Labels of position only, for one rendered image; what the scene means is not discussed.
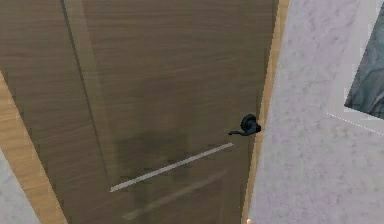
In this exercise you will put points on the brown wooden room door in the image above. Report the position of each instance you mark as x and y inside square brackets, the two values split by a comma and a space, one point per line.
[150, 83]

